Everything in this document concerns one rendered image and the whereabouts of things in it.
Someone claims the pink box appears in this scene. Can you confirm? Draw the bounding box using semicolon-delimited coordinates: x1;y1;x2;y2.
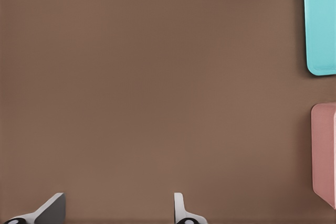
311;102;336;210

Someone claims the pale blue-green tray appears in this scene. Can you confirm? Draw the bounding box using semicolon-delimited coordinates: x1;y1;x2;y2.
302;0;336;76

